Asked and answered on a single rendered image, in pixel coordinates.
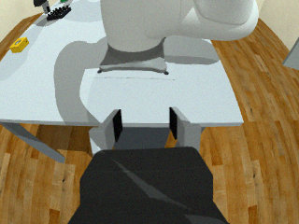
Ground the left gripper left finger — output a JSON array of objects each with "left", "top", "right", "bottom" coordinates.
[{"left": 89, "top": 109, "right": 122, "bottom": 156}]

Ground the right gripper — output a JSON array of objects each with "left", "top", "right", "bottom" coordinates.
[{"left": 34, "top": 0, "right": 51, "bottom": 15}]

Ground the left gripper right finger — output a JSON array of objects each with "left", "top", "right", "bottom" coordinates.
[{"left": 169, "top": 107, "right": 202, "bottom": 153}]

